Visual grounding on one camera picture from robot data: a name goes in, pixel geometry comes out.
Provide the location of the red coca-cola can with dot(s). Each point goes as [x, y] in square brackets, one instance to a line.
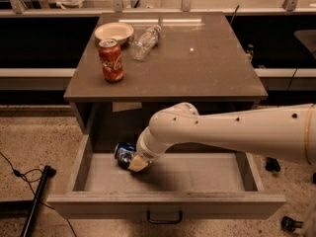
[110, 56]

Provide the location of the clear plastic water bottle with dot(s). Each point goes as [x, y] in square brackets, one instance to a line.
[140, 47]

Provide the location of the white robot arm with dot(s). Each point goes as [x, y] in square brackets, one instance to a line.
[287, 133]

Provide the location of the metal railing shelf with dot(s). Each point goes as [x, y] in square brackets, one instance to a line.
[40, 8]

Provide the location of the black caster wheel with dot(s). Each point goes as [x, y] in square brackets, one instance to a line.
[290, 224]

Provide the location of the grey cabinet counter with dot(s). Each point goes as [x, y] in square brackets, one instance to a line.
[197, 59]

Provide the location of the open grey top drawer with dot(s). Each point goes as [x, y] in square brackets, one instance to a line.
[202, 182]

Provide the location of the blue pepsi can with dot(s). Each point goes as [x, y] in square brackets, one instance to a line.
[124, 153]

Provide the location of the black pole left floor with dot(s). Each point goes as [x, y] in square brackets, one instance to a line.
[46, 173]

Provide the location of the white bowl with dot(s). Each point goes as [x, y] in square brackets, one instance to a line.
[121, 32]

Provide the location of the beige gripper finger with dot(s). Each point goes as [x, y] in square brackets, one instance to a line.
[137, 164]

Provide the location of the paper label under counter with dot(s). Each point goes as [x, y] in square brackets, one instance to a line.
[126, 106]

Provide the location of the black drawer handle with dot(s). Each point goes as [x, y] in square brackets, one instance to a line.
[164, 218]

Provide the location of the black leg right floor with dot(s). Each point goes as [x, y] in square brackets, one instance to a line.
[272, 165]

